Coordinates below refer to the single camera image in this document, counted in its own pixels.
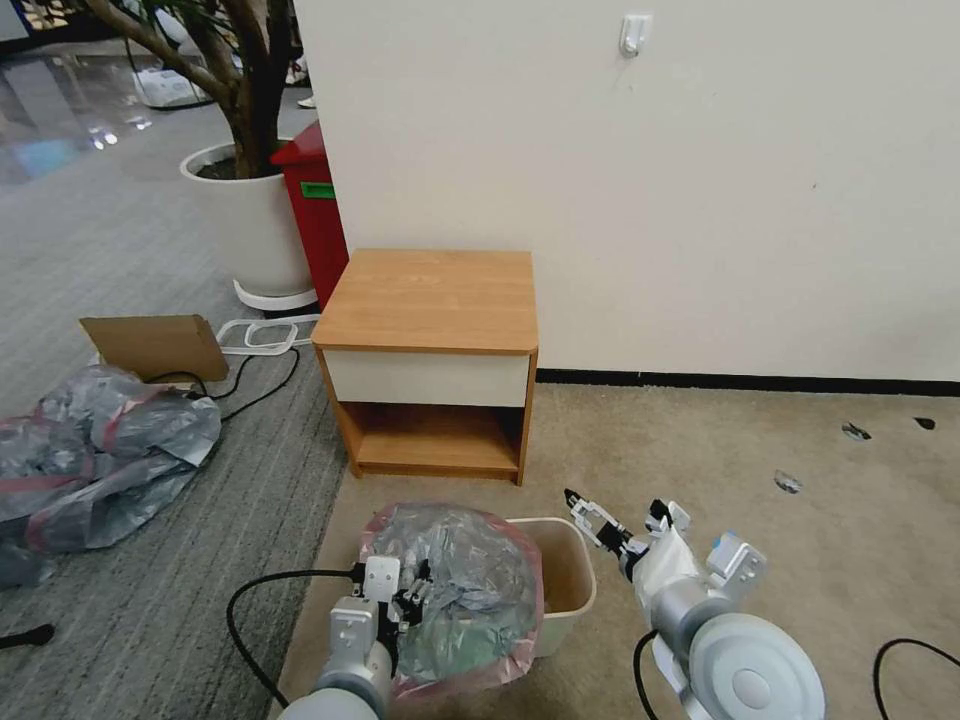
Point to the beige plastic trash can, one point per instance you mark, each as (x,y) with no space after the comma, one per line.
(564,577)

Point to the indoor tree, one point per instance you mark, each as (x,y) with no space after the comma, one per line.
(251,97)

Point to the white wall hook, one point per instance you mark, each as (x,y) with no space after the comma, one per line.
(634,34)

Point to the white round planter pot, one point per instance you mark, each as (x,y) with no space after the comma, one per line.
(259,225)

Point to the small dark floor scrap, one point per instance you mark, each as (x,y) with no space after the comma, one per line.
(925,423)
(855,431)
(789,483)

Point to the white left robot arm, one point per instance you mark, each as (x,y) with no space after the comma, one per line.
(352,675)

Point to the pile of grey garbage bags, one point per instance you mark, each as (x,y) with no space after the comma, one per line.
(105,457)

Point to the red bin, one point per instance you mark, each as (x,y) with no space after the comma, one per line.
(319,225)

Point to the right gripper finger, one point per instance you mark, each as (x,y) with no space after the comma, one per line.
(658,514)
(596,523)

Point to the person's shoe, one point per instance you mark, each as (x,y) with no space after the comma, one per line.
(298,73)

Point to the wooden nightstand with white drawer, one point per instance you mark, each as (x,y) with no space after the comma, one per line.
(431,307)

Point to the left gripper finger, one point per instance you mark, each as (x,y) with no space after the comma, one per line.
(412,609)
(417,576)

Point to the white planter stand base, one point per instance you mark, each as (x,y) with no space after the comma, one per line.
(270,300)

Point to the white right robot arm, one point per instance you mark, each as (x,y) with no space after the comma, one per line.
(739,660)

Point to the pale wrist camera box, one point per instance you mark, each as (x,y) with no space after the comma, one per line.
(382,577)
(679,517)

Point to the translucent pink-rimmed garbage bag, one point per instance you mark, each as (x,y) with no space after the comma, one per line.
(465,570)

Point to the brown cardboard box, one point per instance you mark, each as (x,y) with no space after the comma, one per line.
(154,345)

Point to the black object on floor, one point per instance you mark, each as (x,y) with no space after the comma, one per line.
(26,637)

